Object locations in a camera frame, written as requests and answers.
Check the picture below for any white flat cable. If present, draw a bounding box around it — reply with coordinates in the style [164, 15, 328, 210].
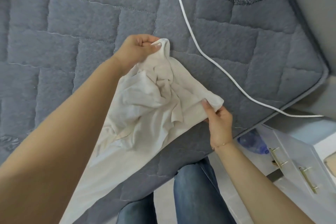
[163, 0, 325, 118]

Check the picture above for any white nightstand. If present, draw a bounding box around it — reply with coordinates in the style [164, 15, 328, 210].
[210, 124, 336, 224]

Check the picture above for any blue plastic bag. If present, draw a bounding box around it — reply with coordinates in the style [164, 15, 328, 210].
[237, 129, 270, 156]

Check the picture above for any person's jeans leg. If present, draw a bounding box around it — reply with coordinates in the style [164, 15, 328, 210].
[116, 192, 158, 224]
[173, 157, 259, 224]

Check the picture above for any beige flat object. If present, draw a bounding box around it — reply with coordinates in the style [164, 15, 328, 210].
[323, 152, 336, 171]

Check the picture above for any person's left forearm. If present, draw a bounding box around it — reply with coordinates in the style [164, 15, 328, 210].
[0, 54, 126, 224]

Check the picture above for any person's left hand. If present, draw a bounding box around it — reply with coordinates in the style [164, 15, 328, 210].
[113, 34, 162, 72]

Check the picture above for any gold drawer handle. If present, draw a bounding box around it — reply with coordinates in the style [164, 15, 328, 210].
[269, 147, 288, 171]
[299, 166, 320, 194]

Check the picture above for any thin gold bracelet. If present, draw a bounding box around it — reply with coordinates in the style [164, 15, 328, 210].
[211, 141, 233, 151]

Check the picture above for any person's right hand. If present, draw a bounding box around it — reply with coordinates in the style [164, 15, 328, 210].
[201, 99, 234, 150]

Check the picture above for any white cloth garment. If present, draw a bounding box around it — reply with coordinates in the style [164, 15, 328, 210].
[59, 38, 225, 224]

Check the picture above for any person's left jeans leg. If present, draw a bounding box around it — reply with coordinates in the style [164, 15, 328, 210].
[116, 192, 158, 224]

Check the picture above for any person's right forearm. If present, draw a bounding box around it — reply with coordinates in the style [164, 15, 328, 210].
[212, 140, 317, 224]

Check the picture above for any grey quilted mattress cover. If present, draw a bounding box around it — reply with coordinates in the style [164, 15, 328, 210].
[0, 0, 330, 224]

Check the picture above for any person's right jeans leg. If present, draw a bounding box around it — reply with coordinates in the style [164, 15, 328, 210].
[173, 157, 259, 224]

